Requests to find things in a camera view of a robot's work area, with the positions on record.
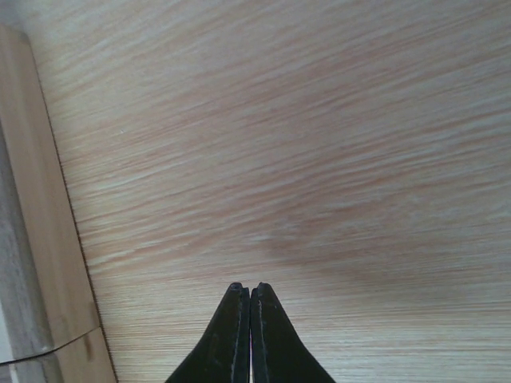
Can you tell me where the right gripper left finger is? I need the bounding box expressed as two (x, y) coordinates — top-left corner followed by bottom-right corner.
(167, 282), (251, 383)

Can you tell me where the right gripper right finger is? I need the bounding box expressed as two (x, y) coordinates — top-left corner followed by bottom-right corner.
(250, 282), (334, 382)

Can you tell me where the wooden chess board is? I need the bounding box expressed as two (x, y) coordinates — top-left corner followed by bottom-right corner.
(1, 26), (116, 382)

